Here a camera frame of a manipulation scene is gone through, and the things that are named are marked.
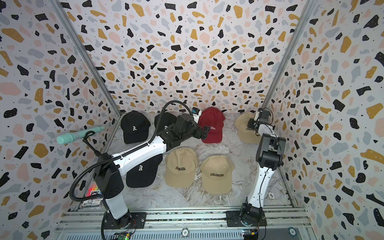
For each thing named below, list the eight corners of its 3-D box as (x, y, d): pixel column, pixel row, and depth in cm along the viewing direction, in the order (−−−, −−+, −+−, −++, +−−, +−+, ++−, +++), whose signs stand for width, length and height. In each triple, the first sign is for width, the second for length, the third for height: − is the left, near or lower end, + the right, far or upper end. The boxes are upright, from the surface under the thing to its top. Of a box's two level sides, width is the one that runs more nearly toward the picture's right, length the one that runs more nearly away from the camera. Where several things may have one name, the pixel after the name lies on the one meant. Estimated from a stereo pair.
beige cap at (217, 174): (200, 193, 85) (200, 187, 76) (200, 163, 97) (201, 155, 88) (233, 193, 85) (237, 187, 77) (229, 163, 97) (232, 155, 89)
